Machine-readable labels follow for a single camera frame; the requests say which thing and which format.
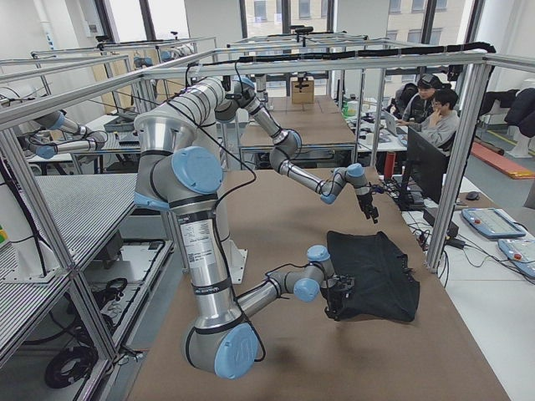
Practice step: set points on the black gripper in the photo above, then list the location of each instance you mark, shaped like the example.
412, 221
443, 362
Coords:
337, 297
364, 200

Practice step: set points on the dark navy printed t-shirt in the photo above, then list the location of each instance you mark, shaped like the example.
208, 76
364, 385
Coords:
384, 285

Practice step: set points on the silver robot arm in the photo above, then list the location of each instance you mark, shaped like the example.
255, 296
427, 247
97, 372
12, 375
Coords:
178, 176
210, 96

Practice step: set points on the red cylindrical thermos bottle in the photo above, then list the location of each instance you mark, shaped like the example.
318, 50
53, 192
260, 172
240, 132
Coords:
389, 165

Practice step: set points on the black Huawei monitor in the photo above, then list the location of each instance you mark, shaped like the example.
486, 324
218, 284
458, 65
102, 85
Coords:
425, 165

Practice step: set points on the person in dark jacket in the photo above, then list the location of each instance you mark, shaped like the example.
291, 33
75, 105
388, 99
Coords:
420, 105

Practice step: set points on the person in grey sweater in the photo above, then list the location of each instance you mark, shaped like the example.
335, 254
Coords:
441, 125

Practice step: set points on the cardboard box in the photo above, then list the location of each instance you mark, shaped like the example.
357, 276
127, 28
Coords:
302, 91

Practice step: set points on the teach pendant with red button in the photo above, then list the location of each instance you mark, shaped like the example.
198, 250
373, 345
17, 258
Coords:
491, 223

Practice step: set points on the aluminium frame post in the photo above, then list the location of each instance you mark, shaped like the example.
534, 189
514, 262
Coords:
475, 88

